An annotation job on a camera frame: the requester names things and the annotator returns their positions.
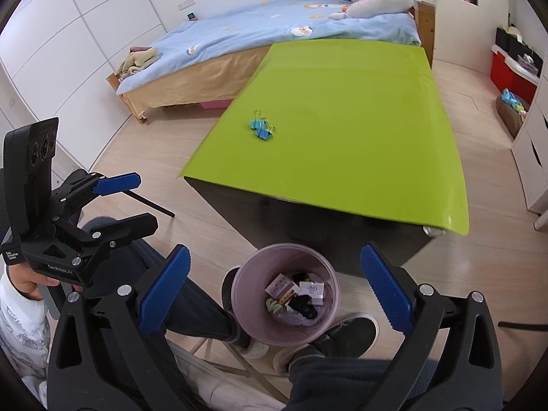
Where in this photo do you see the white shelf unit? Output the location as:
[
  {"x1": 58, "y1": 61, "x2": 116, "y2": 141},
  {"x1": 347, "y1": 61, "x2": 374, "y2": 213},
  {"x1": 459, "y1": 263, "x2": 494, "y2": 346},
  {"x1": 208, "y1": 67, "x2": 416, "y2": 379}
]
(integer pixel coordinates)
[{"x1": 434, "y1": 0, "x2": 477, "y2": 63}]

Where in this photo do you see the black left shoe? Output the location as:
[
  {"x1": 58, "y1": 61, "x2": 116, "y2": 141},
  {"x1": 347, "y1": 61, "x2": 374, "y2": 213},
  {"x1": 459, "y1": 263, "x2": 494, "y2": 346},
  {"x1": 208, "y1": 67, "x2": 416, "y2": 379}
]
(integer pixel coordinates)
[{"x1": 221, "y1": 266, "x2": 240, "y2": 313}]

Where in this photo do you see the wooden bed with blue duvet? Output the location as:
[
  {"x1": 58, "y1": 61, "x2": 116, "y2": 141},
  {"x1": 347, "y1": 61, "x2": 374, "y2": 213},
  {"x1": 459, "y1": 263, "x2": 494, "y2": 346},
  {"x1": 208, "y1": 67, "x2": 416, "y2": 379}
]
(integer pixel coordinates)
[{"x1": 107, "y1": 0, "x2": 436, "y2": 123}]

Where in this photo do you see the white drawer cabinet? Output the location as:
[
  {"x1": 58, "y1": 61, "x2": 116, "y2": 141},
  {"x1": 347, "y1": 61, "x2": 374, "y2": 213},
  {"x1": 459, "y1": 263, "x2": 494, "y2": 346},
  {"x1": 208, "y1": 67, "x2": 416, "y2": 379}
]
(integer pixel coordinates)
[{"x1": 511, "y1": 102, "x2": 548, "y2": 215}]

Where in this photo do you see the pink plastic trash bin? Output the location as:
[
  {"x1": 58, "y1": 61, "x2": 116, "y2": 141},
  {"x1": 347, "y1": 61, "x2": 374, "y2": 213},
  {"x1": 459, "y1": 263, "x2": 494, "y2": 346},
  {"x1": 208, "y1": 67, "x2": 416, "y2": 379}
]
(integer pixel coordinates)
[{"x1": 231, "y1": 244, "x2": 341, "y2": 347}]

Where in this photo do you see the red storage box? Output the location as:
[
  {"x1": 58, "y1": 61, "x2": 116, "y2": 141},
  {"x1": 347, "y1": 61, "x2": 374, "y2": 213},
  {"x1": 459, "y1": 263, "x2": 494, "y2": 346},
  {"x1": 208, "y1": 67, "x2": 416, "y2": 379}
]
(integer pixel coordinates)
[{"x1": 490, "y1": 45, "x2": 540, "y2": 105}]

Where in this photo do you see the white wardrobe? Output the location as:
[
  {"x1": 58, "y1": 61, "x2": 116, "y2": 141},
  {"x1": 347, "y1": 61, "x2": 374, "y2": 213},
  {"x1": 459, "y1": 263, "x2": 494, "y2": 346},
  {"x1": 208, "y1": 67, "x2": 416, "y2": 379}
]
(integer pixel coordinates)
[{"x1": 1, "y1": 0, "x2": 165, "y2": 169}]

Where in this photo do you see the small purple box in bin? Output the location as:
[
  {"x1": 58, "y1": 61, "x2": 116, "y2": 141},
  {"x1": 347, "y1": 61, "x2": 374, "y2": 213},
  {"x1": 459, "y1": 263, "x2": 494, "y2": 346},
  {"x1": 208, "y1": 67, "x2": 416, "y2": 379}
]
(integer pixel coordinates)
[{"x1": 265, "y1": 274, "x2": 300, "y2": 301}]

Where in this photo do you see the green white fuzzy scrunchie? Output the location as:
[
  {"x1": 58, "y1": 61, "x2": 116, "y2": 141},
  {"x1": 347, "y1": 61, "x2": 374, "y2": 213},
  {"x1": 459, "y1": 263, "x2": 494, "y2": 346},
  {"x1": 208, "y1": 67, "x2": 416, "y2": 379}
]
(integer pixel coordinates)
[{"x1": 266, "y1": 298, "x2": 284, "y2": 315}]

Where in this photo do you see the white pink plush toy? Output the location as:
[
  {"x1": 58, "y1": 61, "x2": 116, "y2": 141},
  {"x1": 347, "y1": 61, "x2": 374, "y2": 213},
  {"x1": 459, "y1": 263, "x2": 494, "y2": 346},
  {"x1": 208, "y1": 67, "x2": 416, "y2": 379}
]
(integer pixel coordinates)
[{"x1": 329, "y1": 0, "x2": 422, "y2": 21}]

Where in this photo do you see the wooden clothespin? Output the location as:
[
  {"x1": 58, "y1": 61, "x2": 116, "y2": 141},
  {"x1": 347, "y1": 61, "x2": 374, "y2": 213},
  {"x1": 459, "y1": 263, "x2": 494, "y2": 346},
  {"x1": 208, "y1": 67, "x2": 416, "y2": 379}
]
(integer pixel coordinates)
[{"x1": 278, "y1": 288, "x2": 299, "y2": 304}]

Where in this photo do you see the light blue binder clip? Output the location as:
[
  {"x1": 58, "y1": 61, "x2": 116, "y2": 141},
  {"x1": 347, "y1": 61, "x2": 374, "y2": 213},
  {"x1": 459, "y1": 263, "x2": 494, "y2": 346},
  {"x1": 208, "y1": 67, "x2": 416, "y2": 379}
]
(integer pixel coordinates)
[{"x1": 250, "y1": 110, "x2": 267, "y2": 131}]

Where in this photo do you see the person's left hand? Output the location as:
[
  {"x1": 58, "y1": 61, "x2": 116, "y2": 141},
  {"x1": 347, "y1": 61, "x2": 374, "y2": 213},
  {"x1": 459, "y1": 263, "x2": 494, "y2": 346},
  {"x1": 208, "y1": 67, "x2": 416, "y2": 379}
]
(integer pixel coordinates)
[{"x1": 8, "y1": 263, "x2": 60, "y2": 301}]

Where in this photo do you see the folded beige blanket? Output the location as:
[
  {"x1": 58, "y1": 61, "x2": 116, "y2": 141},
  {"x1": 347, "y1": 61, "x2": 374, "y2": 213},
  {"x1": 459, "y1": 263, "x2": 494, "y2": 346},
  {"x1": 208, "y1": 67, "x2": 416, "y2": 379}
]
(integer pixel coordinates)
[{"x1": 115, "y1": 47, "x2": 160, "y2": 79}]

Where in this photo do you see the brown basket with toys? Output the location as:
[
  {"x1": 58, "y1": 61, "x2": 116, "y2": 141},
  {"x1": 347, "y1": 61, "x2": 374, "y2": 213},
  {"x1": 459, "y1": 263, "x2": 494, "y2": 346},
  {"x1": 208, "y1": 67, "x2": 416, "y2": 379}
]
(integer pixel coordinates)
[{"x1": 495, "y1": 88, "x2": 530, "y2": 138}]

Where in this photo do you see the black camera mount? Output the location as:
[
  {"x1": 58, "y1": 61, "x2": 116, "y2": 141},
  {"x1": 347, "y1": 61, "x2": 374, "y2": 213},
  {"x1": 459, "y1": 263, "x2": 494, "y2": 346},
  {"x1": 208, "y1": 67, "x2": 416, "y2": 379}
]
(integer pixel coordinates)
[{"x1": 1, "y1": 117, "x2": 59, "y2": 265}]

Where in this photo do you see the dark blue binder clip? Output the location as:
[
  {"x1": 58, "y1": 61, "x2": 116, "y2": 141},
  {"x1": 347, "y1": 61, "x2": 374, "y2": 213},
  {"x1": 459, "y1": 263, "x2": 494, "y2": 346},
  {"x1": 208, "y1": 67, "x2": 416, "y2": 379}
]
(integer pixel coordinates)
[{"x1": 256, "y1": 125, "x2": 276, "y2": 141}]

